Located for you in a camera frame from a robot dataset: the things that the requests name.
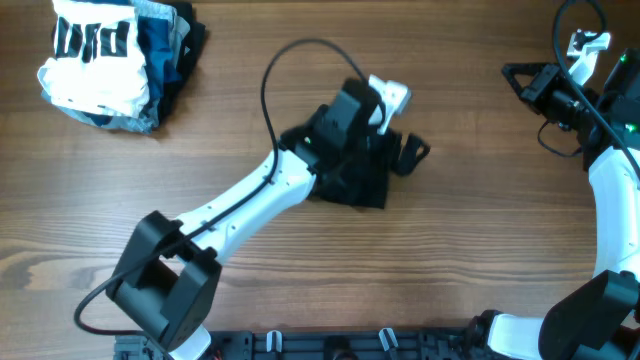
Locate light grey-blue folded garment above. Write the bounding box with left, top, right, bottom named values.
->
left=37, top=0, right=191, bottom=134

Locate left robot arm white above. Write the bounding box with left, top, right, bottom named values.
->
left=105, top=125, right=430, bottom=359

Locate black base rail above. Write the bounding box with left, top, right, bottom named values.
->
left=113, top=327, right=491, bottom=360

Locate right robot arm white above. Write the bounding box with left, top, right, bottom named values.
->
left=461, top=48, right=639, bottom=359

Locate black folded garment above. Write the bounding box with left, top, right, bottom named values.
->
left=157, top=2, right=206, bottom=124

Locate black polo shirt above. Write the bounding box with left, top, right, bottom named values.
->
left=279, top=126, right=393, bottom=209

